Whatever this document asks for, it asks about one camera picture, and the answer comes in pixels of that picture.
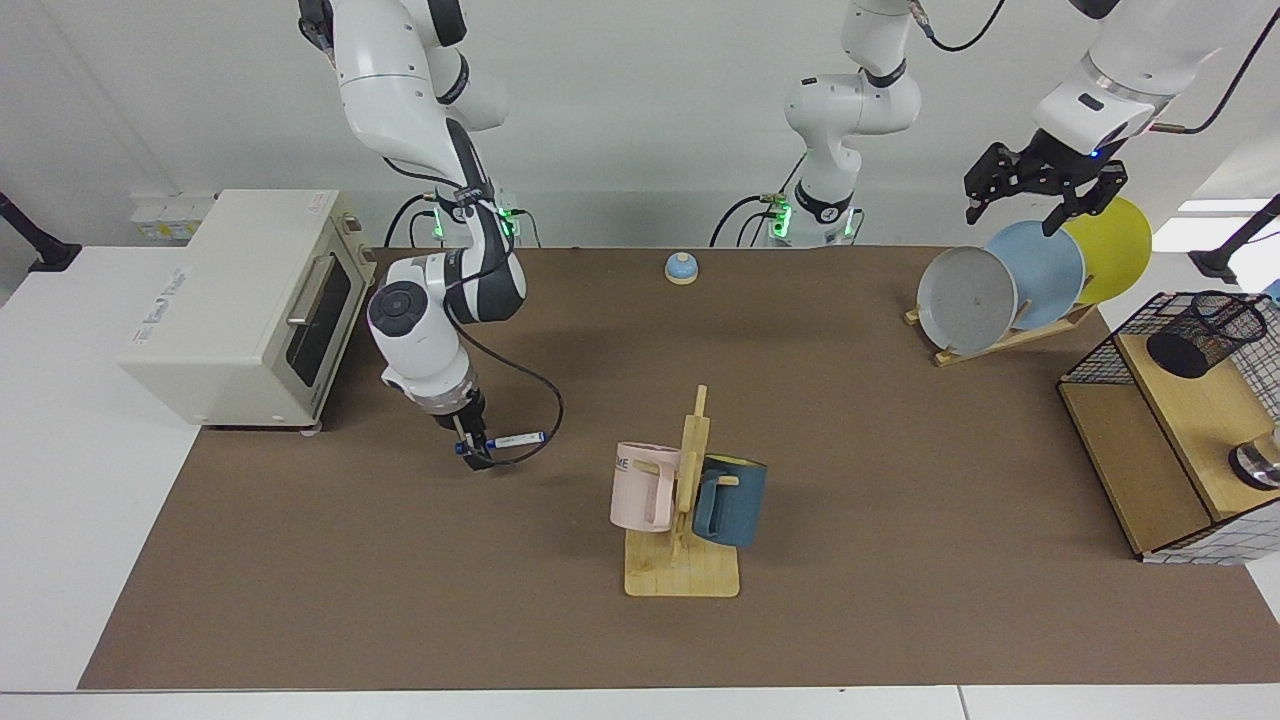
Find blue and white marker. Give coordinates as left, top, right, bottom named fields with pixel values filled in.
left=457, top=430, right=550, bottom=458

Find black mesh pen holder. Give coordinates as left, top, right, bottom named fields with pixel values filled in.
left=1145, top=289, right=1270, bottom=380

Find light blue plate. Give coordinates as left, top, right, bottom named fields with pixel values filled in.
left=984, top=219, right=1087, bottom=332

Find yellow plate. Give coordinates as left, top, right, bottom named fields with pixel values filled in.
left=1059, top=196, right=1154, bottom=307

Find grey plate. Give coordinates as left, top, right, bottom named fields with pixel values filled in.
left=916, top=245, right=1019, bottom=355

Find wooden plate rack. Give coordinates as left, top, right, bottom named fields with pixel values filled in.
left=904, top=274, right=1099, bottom=369

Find brown table cloth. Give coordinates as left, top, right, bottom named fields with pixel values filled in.
left=78, top=246, right=1280, bottom=691

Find pink mug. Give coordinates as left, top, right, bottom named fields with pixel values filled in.
left=609, top=440, right=684, bottom=535

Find wooden cup stand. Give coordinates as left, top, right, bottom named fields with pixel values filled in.
left=624, top=384, right=742, bottom=600

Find teal mug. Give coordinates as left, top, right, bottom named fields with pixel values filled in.
left=691, top=454, right=770, bottom=550

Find pale toaster oven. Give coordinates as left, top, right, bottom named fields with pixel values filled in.
left=117, top=187, right=380, bottom=434

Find glass lid with silver rim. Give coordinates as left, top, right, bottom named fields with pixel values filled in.
left=1227, top=424, right=1280, bottom=492

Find black base cable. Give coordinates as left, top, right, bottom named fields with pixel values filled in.
left=709, top=150, right=802, bottom=249
left=382, top=155, right=442, bottom=249

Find wire basket with wooden floor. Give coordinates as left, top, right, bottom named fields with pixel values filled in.
left=1057, top=291, right=1280, bottom=567

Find white wall power outlets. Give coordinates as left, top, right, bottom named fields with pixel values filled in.
left=129, top=192, right=220, bottom=244

